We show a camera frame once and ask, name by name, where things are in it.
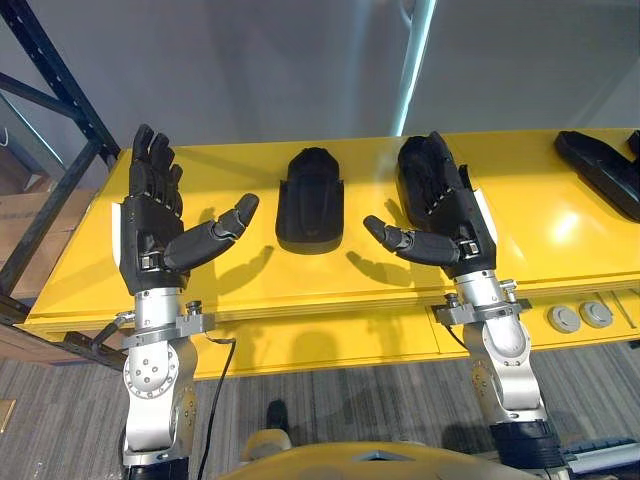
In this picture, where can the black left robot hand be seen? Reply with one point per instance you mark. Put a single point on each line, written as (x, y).
(150, 225)

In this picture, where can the dark robot foot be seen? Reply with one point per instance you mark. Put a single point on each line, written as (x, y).
(276, 415)

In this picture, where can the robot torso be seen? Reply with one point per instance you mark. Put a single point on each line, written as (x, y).
(370, 462)

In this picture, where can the tan flat floor object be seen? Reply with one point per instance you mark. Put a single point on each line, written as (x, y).
(6, 415)

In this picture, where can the black metal rack frame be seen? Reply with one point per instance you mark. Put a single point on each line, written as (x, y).
(55, 100)

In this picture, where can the pale upright post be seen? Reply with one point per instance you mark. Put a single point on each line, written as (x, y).
(414, 65)

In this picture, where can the brown cardboard box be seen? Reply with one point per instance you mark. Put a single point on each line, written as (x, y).
(35, 235)

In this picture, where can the grey blue floor object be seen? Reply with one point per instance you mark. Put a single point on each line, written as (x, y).
(600, 452)

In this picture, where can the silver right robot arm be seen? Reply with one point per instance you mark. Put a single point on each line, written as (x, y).
(505, 360)

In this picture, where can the black plastic housing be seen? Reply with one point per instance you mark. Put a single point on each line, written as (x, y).
(597, 167)
(635, 147)
(310, 200)
(405, 190)

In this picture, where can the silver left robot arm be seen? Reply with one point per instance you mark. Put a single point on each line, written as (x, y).
(155, 370)

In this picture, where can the yellow shelf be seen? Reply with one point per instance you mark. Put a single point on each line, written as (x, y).
(320, 295)

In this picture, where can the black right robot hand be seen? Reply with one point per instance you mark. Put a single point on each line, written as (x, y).
(460, 225)

